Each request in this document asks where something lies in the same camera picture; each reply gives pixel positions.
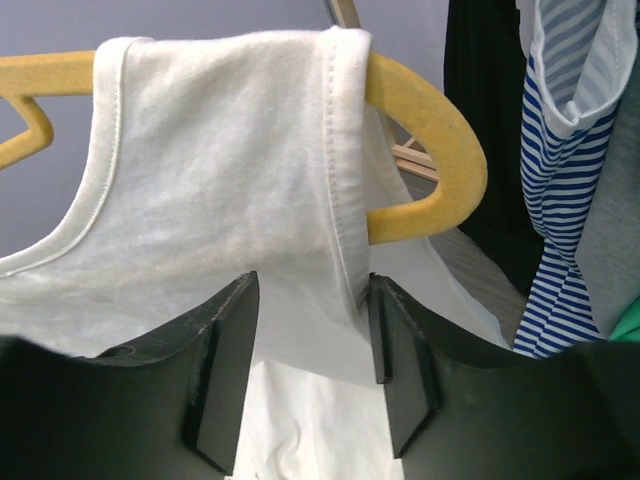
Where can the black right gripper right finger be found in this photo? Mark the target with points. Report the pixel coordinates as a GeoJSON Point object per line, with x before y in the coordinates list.
{"type": "Point", "coordinates": [460, 407]}

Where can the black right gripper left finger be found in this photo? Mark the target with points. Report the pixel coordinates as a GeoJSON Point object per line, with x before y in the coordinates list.
{"type": "Point", "coordinates": [165, 405]}

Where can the yellow velvet hanger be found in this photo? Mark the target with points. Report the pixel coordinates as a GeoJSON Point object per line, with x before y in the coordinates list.
{"type": "Point", "coordinates": [432, 120]}

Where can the black tank top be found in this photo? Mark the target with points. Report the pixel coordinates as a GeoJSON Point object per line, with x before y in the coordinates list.
{"type": "Point", "coordinates": [484, 70]}

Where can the green tank top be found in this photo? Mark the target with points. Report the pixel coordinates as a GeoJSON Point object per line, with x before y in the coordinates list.
{"type": "Point", "coordinates": [628, 327]}

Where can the grey tank top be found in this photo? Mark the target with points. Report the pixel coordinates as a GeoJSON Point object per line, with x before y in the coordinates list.
{"type": "Point", "coordinates": [608, 252]}

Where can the blue white striped tank top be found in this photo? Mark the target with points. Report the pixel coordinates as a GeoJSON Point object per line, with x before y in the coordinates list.
{"type": "Point", "coordinates": [579, 64]}

